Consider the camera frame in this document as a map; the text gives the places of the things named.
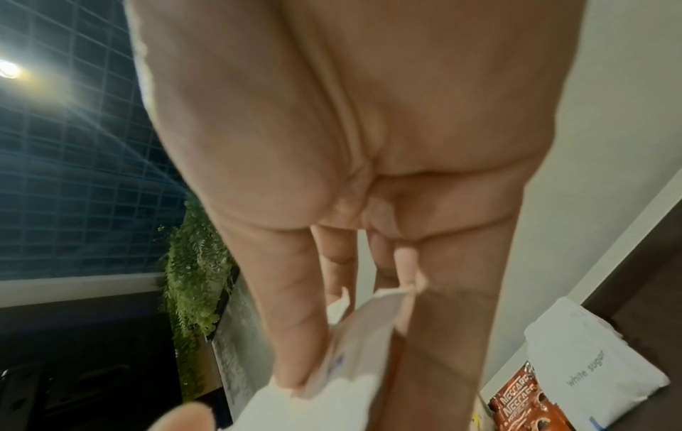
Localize person's right hand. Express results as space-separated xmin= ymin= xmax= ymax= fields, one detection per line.
xmin=124 ymin=0 xmax=588 ymax=431

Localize person's left hand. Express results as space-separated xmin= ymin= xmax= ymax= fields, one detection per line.
xmin=159 ymin=401 xmax=217 ymax=431

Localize bundle of white sugar packets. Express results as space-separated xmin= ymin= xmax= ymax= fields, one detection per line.
xmin=228 ymin=372 xmax=385 ymax=431

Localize square white sugar packet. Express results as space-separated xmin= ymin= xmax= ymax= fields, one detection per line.
xmin=524 ymin=296 xmax=672 ymax=431
xmin=290 ymin=285 xmax=417 ymax=399

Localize row of red coffee sachets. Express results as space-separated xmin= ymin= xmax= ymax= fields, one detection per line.
xmin=487 ymin=359 xmax=577 ymax=431

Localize brown plastic tray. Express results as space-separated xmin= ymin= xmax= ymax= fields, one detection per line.
xmin=479 ymin=203 xmax=682 ymax=431

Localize black metal rack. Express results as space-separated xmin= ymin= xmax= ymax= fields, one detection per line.
xmin=0 ymin=306 xmax=236 ymax=431

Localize green plants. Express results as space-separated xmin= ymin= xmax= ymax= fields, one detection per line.
xmin=156 ymin=197 xmax=239 ymax=401

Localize white beam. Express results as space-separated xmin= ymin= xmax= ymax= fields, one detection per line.
xmin=0 ymin=271 xmax=167 ymax=308

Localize glass building facade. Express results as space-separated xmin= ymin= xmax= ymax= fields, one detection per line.
xmin=0 ymin=0 xmax=188 ymax=281

